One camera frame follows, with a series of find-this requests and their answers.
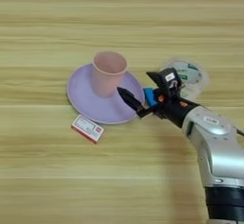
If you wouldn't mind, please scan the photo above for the red and white small box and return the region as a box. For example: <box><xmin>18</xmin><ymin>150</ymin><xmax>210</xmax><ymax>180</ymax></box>
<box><xmin>71</xmin><ymin>114</ymin><xmax>106</xmax><ymax>145</ymax></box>

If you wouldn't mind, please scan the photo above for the pink plastic cup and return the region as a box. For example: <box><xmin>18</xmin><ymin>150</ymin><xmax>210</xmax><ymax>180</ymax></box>
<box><xmin>91</xmin><ymin>51</ymin><xmax>129</xmax><ymax>98</ymax></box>

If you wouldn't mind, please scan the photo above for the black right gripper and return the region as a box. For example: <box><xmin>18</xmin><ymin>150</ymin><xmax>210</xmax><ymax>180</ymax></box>
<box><xmin>116</xmin><ymin>70</ymin><xmax>200</xmax><ymax>129</ymax></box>

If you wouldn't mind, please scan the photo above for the clear tape roll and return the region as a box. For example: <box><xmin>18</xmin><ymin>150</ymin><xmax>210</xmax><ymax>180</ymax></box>
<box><xmin>158</xmin><ymin>56</ymin><xmax>211</xmax><ymax>104</ymax></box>

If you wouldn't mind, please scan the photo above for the purple round plate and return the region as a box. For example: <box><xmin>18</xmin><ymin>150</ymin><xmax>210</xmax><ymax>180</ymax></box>
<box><xmin>66</xmin><ymin>63</ymin><xmax>147</xmax><ymax>126</ymax></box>

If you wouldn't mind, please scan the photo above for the blue eraser block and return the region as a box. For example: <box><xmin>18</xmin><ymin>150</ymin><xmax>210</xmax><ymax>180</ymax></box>
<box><xmin>142</xmin><ymin>87</ymin><xmax>160</xmax><ymax>109</ymax></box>

